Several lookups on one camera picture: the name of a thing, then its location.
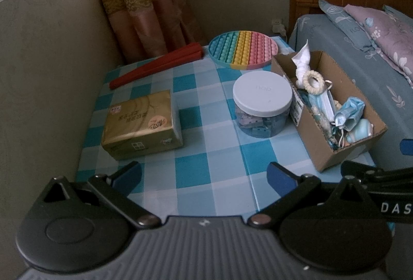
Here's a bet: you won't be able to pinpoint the white wall charger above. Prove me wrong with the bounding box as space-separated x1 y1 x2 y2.
272 18 288 36

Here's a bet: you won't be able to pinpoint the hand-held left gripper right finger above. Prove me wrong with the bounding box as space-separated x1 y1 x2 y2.
248 162 382 229

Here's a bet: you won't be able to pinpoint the blue checked tablecloth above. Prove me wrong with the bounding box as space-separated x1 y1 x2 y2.
75 38 377 220

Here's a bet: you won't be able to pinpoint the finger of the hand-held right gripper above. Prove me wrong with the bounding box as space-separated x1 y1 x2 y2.
341 161 413 193
399 139 413 157

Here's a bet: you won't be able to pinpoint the round rainbow pop toy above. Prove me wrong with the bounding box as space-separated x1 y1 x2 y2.
208 30 279 69

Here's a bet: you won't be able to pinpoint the cardboard box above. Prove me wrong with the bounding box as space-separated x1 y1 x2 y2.
271 50 388 173

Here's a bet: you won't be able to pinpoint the cream ring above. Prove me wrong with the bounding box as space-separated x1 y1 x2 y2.
303 70 327 94

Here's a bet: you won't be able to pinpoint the pink floral pillow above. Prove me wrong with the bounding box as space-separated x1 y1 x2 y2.
344 4 413 88

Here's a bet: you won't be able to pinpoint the white cloth wad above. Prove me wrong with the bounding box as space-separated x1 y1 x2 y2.
291 40 312 87

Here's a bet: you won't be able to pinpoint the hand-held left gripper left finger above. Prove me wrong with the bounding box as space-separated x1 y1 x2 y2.
29 161 161 229

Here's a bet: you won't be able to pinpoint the clear jar with white lid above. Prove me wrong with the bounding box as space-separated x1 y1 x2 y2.
233 71 293 138

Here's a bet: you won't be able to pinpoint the red folded fan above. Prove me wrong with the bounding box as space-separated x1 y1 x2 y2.
109 43 204 91

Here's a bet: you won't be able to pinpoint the gold tissue pack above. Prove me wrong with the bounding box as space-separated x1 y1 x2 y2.
101 89 184 161

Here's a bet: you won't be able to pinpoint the blue floral pillow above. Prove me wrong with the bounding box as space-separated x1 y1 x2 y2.
382 4 413 23
318 0 388 52

